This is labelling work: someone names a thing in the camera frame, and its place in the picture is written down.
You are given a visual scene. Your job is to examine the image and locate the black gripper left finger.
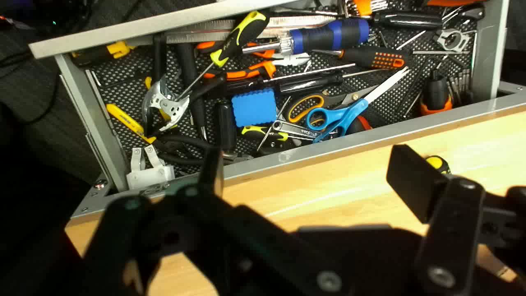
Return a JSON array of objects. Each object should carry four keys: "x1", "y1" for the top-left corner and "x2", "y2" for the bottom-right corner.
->
[{"x1": 81, "y1": 147, "x2": 286, "y2": 296}]

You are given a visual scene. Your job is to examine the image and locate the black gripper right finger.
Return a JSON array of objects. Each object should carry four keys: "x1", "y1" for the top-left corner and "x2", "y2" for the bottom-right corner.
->
[{"x1": 386, "y1": 144, "x2": 526, "y2": 296}]

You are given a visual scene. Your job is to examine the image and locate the grey metal tool drawer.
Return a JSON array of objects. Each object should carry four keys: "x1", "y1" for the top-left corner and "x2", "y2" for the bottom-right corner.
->
[{"x1": 28, "y1": 0, "x2": 526, "y2": 220}]

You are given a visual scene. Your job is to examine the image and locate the black orange round tool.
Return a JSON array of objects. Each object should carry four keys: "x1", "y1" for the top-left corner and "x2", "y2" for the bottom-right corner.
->
[{"x1": 421, "y1": 70, "x2": 454, "y2": 115}]

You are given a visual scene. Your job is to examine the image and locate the blue rectangular sponge block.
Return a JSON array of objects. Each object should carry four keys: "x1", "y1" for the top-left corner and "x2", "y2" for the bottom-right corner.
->
[{"x1": 232, "y1": 88, "x2": 276, "y2": 126}]

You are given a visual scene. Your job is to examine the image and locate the white plastic bracket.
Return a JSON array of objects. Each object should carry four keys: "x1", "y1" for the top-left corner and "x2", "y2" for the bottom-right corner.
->
[{"x1": 127, "y1": 144, "x2": 174, "y2": 189}]

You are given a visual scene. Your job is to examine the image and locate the yellow handled tool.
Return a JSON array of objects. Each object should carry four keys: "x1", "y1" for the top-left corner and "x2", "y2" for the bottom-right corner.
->
[{"x1": 105, "y1": 103, "x2": 155, "y2": 144}]

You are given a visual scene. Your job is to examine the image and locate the blue handled scissors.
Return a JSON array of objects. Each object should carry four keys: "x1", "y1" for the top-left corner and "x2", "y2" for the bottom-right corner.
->
[{"x1": 306, "y1": 67, "x2": 409, "y2": 143}]

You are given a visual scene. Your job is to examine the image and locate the orange black handled screwdriver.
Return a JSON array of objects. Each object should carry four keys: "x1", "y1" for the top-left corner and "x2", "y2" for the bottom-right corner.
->
[{"x1": 319, "y1": 47, "x2": 411, "y2": 69}]

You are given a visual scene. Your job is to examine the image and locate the orange handled pliers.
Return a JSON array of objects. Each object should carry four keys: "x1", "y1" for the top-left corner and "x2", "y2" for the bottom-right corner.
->
[{"x1": 204, "y1": 49, "x2": 276, "y2": 82}]

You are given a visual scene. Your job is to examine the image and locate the blue black handled screwdriver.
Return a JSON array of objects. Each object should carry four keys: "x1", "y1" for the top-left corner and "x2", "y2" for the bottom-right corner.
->
[{"x1": 242, "y1": 18, "x2": 370, "y2": 54}]

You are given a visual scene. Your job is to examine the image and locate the yellow black handled screwdriver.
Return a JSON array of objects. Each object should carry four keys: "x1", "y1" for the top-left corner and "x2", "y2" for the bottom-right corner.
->
[{"x1": 179, "y1": 11, "x2": 268, "y2": 97}]

